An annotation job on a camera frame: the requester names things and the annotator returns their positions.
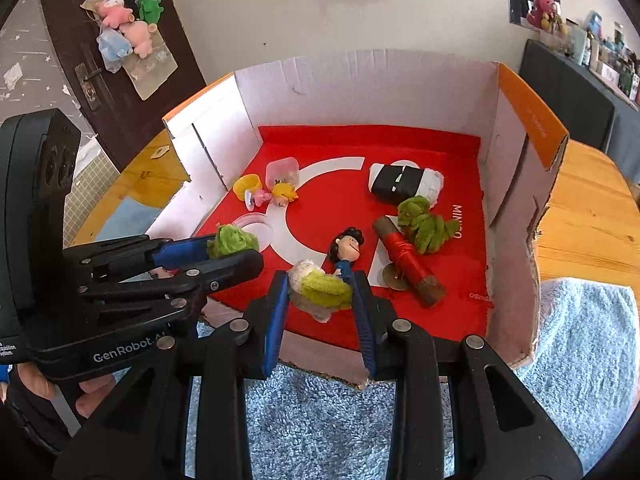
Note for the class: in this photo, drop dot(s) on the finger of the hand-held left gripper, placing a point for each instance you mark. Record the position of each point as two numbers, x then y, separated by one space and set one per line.
180 252
230 270

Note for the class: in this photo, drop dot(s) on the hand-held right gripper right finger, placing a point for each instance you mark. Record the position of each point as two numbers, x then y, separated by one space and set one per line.
364 327

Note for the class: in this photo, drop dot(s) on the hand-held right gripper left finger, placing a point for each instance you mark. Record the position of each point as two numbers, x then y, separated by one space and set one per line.
276 327

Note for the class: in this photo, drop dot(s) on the green fuzzy toy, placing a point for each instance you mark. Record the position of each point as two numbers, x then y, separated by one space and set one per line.
232 241

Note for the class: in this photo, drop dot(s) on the clear plastic jar lid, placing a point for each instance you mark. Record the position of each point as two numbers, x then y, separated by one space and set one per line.
257 225

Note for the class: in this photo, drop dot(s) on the yellow-green fuzzy toy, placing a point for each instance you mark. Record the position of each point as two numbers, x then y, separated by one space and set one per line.
320 290

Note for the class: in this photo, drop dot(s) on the dark-haired doll figurine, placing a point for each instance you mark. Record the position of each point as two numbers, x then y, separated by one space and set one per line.
347 250

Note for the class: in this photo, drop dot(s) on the red thread-wrapped stick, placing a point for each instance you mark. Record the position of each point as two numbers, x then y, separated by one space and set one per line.
405 255

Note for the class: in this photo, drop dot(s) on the yellow bottle cap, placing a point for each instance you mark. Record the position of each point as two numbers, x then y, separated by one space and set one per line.
247 186

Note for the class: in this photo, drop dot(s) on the blonde pink doll figurine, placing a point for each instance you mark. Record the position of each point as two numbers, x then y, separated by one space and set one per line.
282 192

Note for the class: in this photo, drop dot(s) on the clear plastic cup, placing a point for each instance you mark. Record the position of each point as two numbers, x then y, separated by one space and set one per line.
282 170

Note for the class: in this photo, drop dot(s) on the green plush toy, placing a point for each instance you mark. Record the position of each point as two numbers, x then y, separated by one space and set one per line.
425 225

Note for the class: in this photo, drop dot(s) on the black and white tissue pack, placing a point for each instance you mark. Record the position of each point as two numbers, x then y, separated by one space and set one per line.
400 180

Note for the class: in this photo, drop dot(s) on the orange cardboard box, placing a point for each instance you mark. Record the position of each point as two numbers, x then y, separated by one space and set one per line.
320 145

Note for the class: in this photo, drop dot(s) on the person's left hand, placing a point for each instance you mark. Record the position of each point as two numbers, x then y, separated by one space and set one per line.
90 397

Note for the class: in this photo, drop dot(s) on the blue fluffy towel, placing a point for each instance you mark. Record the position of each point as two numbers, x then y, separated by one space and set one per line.
310 420

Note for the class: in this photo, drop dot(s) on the small paper sticker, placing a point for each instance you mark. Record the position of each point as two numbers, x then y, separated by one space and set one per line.
161 151

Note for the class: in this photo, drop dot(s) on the clear plastic pouch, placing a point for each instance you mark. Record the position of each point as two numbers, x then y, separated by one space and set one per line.
150 75

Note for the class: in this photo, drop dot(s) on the blue plush toy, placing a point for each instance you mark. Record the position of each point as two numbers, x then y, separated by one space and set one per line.
114 50

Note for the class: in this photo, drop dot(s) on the pink plush toy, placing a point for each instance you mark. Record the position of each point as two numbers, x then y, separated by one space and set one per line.
137 37

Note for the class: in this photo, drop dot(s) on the pink pig plush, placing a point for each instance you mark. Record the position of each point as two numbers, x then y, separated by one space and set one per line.
114 11

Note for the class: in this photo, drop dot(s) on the small green plush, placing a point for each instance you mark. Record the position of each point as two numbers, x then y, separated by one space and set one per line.
149 10

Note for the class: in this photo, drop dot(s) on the side table with dark cloth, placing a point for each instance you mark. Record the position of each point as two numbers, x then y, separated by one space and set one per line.
565 90

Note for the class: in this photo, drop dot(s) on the cluster of bottles and cosmetics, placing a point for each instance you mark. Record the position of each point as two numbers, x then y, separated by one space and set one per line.
610 60

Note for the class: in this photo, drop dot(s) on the pink rabbit plush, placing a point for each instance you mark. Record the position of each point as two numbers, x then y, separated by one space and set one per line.
545 7

